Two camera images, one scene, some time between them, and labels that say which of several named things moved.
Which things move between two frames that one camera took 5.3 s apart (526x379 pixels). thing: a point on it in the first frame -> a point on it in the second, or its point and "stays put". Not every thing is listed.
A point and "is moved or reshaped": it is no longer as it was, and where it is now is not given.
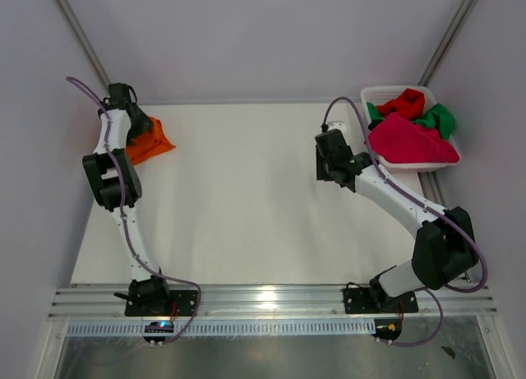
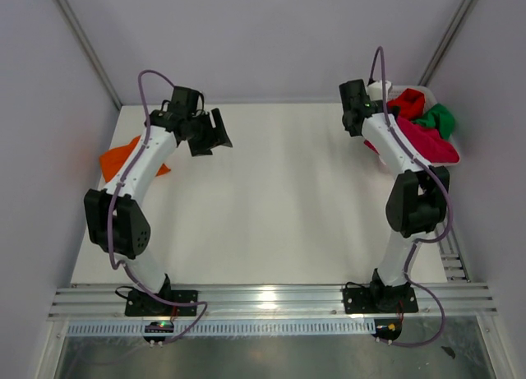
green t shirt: [438, 116] stays put
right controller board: [388, 329] stays put
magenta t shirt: [396, 139] stays put
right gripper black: [322, 165] -> [350, 122]
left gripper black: [140, 124] -> [204, 133]
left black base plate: [186, 302] stays put
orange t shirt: [150, 143] is moved or reshaped
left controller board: [159, 327] stays put
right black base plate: [362, 301] stays put
